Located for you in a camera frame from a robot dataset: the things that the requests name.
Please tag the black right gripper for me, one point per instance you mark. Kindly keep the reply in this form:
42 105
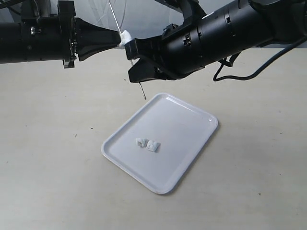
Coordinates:
187 52

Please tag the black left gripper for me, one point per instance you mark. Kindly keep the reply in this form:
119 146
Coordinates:
78 37

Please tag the white marshmallow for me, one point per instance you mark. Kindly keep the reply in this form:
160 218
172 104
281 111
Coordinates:
152 146
141 142
125 37

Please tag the thin metal skewer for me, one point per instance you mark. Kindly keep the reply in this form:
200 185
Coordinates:
119 31

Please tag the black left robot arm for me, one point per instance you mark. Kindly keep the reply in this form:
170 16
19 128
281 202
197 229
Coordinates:
43 36

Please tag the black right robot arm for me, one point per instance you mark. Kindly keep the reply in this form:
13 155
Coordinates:
252 23

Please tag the white backdrop cloth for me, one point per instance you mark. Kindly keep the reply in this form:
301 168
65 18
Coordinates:
141 18

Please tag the white plastic tray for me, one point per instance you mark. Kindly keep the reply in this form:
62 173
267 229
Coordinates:
182 131

